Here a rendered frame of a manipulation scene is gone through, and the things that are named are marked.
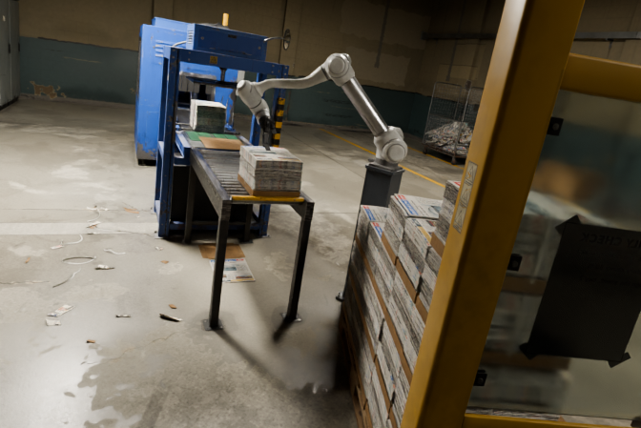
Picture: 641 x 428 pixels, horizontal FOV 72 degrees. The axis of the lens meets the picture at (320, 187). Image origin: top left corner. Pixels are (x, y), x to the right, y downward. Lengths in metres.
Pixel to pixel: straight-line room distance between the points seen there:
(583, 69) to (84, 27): 10.67
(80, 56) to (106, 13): 1.07
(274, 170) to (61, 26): 9.02
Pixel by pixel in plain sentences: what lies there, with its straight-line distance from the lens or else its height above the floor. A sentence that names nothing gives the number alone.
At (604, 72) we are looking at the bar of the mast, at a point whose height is 1.63.
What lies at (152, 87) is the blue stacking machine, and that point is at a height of 1.02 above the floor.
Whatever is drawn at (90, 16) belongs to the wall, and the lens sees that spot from 11.11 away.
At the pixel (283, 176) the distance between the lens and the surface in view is 2.54.
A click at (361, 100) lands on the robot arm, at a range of 2.67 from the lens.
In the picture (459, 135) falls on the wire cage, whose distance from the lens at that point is 9.94.
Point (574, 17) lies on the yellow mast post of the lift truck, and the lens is 0.83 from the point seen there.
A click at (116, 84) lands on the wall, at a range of 11.13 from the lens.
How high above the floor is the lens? 1.56
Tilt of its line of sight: 15 degrees down
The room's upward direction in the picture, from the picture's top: 9 degrees clockwise
